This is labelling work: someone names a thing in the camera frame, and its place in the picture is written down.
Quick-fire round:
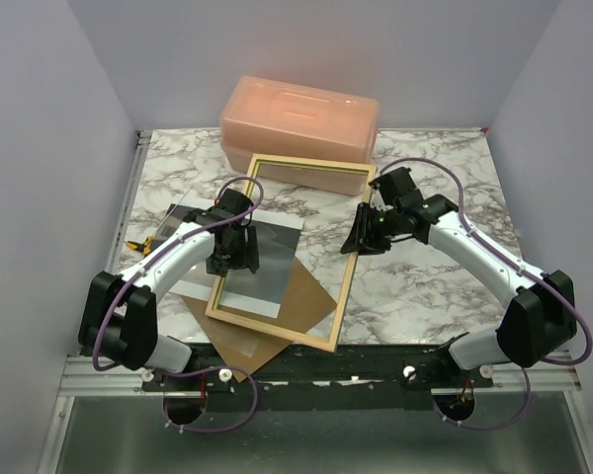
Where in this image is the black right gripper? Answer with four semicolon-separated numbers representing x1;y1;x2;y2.
343;201;402;256

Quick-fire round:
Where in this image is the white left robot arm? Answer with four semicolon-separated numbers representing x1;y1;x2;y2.
78;189;259;390

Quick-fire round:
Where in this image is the grey photo print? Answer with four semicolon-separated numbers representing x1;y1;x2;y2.
147;199;305;320

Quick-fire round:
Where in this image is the light wooden picture frame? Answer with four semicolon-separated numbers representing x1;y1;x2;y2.
205;154;377;353

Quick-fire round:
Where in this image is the orange translucent plastic box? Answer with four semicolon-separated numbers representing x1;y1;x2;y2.
220;76;380;173

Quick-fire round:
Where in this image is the brown backing board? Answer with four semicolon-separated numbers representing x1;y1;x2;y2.
183;259;337;373

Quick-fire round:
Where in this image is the yellow black clamp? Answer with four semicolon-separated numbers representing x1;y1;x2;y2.
126;236;154;256

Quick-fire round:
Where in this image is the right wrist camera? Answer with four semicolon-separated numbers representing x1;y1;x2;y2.
369;167;423;209

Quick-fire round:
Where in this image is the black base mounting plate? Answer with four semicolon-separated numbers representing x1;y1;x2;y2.
141;344;493;398

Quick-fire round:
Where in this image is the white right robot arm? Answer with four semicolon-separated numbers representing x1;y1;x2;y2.
341;195;577;387

